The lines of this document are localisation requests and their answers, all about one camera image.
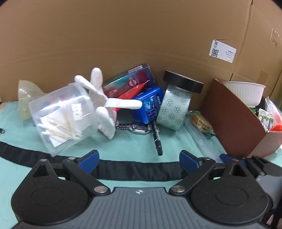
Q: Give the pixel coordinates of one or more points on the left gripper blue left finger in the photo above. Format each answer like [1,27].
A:
[80,170]

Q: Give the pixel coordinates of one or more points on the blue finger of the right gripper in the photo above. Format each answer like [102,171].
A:
[226,159]

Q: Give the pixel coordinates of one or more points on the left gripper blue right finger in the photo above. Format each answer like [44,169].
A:
[198,169]

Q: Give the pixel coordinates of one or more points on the black marker pen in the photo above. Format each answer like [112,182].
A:
[156,138]

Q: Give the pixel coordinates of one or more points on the black electrical tape roll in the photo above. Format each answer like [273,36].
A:
[183,82]

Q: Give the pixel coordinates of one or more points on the red tube of cream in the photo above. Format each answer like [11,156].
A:
[133,91]

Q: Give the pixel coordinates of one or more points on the brown cardboard storage box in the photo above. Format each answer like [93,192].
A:
[239,130]

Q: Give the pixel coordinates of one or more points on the orange plastic item in box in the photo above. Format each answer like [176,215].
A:
[276,127]

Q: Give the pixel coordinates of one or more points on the green wrapped cookie packet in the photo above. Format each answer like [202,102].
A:
[201,123]

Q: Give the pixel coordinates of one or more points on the green white packets in box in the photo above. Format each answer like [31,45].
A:
[266,118]

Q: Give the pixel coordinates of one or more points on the clear plastic cotton swab jar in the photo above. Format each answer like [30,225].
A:
[64,117]

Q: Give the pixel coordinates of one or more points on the white rubber glove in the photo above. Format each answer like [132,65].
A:
[104,105]

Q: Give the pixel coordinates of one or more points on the clear plastic bag in box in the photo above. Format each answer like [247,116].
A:
[272,108]

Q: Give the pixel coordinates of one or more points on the green patterned packing tape roll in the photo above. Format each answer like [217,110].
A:
[174,107]

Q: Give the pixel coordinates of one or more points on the white ribbed paper bowl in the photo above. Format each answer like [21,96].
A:
[249,93]

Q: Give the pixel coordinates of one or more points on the blue plastic box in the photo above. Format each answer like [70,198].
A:
[151,98]

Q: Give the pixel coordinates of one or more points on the dark purple carton box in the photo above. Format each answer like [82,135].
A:
[118,85]

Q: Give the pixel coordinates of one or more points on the white shipping label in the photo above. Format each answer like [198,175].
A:
[222,51]

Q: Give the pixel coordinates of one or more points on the large cardboard box wall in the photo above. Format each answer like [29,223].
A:
[50,42]

